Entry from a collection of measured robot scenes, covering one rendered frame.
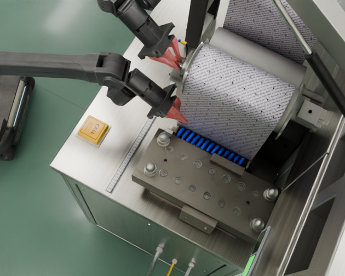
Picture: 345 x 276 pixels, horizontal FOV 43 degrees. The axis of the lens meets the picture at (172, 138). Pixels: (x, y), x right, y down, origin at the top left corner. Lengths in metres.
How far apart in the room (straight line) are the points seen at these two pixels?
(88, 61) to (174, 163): 0.36
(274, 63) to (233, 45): 0.12
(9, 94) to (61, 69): 1.13
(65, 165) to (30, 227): 0.95
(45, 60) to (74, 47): 1.46
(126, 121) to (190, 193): 0.35
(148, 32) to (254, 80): 0.27
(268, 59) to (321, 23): 0.64
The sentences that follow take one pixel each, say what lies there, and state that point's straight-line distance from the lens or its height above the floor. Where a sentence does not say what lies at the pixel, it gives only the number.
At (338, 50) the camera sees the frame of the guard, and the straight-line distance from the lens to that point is 0.56.
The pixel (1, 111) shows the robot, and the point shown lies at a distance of 2.25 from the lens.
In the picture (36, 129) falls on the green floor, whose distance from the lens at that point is 2.44.
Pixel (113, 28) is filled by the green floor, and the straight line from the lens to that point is 2.69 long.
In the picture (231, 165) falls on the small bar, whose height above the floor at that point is 1.05.
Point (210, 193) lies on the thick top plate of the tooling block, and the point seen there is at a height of 1.03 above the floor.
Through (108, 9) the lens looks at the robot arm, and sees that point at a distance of 1.09.
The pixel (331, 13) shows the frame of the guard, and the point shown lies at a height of 1.80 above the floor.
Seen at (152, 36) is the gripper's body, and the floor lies 1.32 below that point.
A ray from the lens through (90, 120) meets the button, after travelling 1.39.
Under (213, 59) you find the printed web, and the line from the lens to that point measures 1.04.
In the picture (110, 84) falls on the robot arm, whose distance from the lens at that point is 1.13.
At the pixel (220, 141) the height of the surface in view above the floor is 1.06.
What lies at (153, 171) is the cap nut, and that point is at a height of 1.06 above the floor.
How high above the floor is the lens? 2.19
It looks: 68 degrees down
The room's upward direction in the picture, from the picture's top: 9 degrees clockwise
